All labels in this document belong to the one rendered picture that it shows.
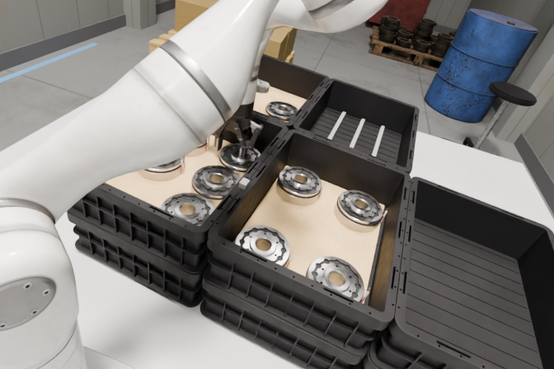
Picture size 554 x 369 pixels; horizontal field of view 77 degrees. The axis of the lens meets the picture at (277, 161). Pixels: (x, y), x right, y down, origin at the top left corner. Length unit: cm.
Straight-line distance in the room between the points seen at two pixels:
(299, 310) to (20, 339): 37
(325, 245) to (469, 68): 315
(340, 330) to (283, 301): 10
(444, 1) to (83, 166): 742
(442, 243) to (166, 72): 72
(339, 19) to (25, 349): 43
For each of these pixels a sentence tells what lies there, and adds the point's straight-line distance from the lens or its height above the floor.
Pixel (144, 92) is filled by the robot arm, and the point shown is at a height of 121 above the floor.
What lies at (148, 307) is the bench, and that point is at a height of 70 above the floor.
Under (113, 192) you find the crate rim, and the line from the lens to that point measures 63.
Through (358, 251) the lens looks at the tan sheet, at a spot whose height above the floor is 83.
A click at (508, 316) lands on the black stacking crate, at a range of 84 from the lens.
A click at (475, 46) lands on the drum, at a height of 68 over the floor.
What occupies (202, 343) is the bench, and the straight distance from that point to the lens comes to 72.
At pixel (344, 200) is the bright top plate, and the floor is 86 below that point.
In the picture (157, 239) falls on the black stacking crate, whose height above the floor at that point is 85.
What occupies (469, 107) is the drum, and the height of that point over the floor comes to 16.
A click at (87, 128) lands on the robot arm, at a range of 34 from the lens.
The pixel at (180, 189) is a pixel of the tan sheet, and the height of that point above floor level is 83.
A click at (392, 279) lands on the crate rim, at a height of 92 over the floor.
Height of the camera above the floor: 136
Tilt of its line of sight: 36 degrees down
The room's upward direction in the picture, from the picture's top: 14 degrees clockwise
